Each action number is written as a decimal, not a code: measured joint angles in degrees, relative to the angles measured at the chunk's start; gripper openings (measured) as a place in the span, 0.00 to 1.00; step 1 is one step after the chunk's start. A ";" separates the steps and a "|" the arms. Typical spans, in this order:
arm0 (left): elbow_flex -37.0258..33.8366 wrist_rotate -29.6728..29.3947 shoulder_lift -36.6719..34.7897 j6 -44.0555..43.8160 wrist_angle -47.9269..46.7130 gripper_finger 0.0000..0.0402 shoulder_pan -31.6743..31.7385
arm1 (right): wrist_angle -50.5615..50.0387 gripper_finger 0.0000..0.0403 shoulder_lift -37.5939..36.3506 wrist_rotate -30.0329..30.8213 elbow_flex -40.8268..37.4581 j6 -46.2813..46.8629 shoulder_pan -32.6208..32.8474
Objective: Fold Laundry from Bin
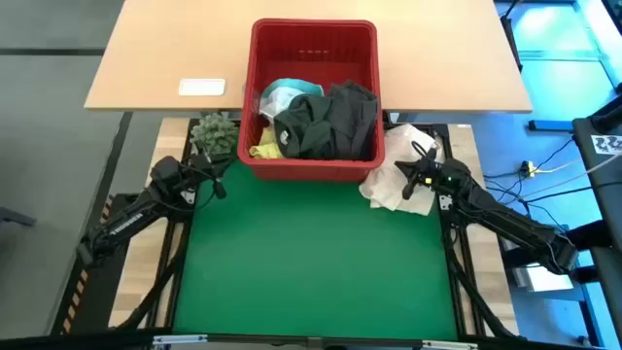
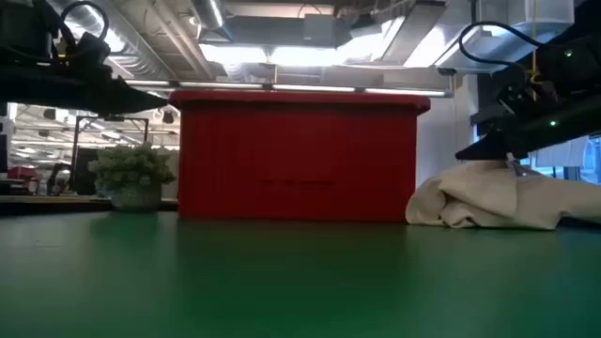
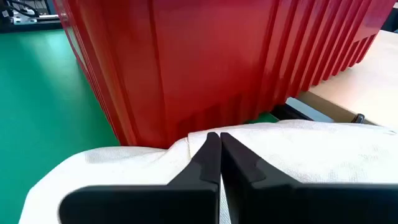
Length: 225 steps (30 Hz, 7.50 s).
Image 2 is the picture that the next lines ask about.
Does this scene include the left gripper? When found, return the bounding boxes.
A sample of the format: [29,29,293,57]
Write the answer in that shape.
[0,33,169,116]

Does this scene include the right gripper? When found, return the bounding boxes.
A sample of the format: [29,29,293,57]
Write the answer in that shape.
[454,35,601,161]

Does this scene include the red plastic laundry bin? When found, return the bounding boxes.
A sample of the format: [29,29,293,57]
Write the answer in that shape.
[168,89,432,223]

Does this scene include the cream folded garment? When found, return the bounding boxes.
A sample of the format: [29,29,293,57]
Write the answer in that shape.
[405,159,601,231]

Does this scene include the white board by window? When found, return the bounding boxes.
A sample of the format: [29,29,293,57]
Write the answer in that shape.
[534,135,593,169]

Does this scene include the pale green artificial plant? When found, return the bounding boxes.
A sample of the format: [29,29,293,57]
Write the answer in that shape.
[87,143,177,212]

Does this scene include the light wooden desk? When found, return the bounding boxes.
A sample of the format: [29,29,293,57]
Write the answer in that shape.
[0,194,179,215]

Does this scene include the long ceiling light strip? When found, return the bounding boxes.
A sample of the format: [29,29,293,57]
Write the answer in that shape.
[124,79,455,99]

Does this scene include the black metal frame stand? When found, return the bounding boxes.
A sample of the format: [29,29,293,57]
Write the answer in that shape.
[69,115,150,193]

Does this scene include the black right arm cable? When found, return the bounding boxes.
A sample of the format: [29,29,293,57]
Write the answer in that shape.
[457,21,546,69]

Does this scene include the yellow hanging cable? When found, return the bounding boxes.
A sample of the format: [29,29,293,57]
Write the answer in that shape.
[529,0,540,102]

